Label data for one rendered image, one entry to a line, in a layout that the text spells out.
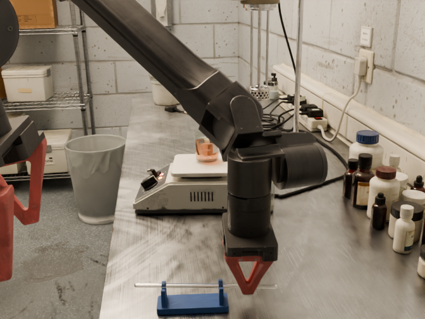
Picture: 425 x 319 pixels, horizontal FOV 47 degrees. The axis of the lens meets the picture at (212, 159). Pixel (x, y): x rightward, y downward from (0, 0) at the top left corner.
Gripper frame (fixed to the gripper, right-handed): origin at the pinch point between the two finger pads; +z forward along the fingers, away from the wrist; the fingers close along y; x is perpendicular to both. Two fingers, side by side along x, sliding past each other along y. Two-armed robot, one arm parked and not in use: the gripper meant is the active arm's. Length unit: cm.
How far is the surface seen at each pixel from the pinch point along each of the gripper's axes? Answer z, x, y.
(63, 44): -7, 92, 267
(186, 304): 2.0, 8.5, -0.8
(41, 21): -24, 93, 232
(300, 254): 2.9, -10.4, 13.4
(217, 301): 2.0, 4.2, -0.5
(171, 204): 0.7, 12.0, 30.1
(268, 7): -35, -12, 70
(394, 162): -5, -35, 37
